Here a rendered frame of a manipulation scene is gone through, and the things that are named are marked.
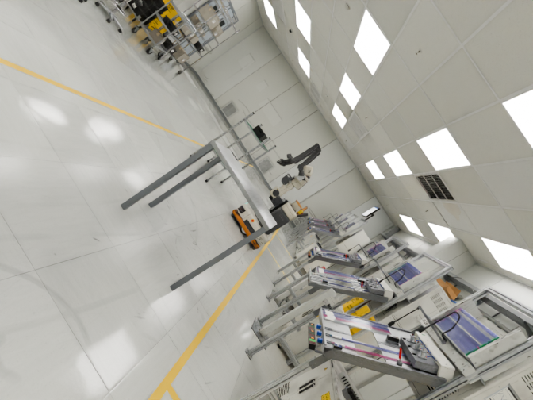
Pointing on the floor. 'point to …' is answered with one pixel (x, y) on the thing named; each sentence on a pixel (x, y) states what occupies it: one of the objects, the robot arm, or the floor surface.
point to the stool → (116, 10)
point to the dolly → (146, 9)
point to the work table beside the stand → (198, 176)
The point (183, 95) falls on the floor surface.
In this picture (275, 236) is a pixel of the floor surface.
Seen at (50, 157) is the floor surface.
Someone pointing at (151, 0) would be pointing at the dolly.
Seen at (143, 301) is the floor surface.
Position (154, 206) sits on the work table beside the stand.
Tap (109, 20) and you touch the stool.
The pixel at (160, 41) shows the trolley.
